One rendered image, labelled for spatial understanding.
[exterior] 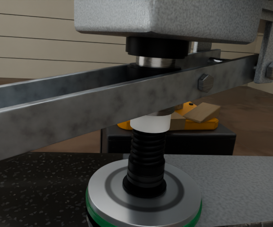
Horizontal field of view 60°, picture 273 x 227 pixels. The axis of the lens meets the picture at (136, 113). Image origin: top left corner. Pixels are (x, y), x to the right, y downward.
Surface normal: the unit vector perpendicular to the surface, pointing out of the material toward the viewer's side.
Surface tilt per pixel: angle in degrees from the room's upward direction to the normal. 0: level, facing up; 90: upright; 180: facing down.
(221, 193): 0
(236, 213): 0
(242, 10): 90
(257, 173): 0
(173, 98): 90
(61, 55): 90
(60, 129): 90
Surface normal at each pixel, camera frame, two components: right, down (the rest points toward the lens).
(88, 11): -0.82, 0.11
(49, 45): 0.20, 0.30
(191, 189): 0.07, -0.95
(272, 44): 0.56, 0.28
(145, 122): -0.28, 0.26
